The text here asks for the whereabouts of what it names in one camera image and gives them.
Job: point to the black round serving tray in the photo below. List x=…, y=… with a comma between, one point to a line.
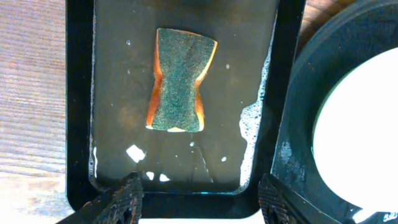
x=359, y=32

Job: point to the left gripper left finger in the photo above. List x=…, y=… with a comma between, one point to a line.
x=120, y=204

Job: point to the light green plate front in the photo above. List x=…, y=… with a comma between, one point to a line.
x=355, y=136

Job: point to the green orange scrubbing sponge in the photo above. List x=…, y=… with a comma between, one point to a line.
x=181, y=62

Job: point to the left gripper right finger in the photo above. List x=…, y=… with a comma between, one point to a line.
x=281, y=205

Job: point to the black rectangular water tray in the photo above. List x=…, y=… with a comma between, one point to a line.
x=212, y=174

